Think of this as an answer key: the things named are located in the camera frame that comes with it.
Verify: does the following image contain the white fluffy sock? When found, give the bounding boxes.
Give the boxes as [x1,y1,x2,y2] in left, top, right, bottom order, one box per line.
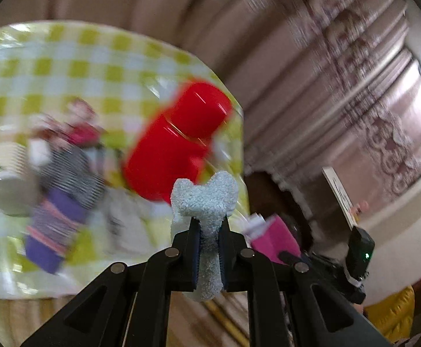
[171,171,239,302]

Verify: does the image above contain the white side shelf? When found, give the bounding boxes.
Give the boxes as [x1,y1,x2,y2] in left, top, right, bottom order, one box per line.
[322,167,357,230]

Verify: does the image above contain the white grey cloth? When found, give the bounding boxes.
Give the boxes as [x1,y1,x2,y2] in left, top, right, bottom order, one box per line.
[102,187,155,256]

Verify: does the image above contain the black white gingham cloth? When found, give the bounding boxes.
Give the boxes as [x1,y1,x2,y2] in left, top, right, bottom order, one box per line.
[40,145,105,209]

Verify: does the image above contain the red white floral scrunchie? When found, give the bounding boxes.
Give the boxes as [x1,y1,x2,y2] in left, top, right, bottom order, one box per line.
[32,98,103,147]

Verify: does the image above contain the red thermos jug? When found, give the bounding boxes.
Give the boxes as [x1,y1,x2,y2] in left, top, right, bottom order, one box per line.
[122,81,232,203]

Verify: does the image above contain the purple cardboard box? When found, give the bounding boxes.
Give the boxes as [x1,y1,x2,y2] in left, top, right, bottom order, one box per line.
[243,214,302,264]

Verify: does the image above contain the beige embroidered curtain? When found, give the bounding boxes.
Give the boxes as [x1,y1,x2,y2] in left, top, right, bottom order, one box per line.
[0,0,421,207]

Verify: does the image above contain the purple pink knitted sock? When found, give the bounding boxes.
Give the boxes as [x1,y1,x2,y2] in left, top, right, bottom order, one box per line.
[25,188,88,274]

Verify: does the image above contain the pink round cherry pouch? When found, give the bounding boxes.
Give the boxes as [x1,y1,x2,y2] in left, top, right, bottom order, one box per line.
[67,123,101,147]

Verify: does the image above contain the white ribbed plastic device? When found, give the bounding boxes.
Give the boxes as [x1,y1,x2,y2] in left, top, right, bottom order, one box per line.
[0,142,39,216]

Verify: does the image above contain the green checkered tablecloth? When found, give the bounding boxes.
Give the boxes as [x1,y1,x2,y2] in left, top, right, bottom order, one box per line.
[0,20,250,301]

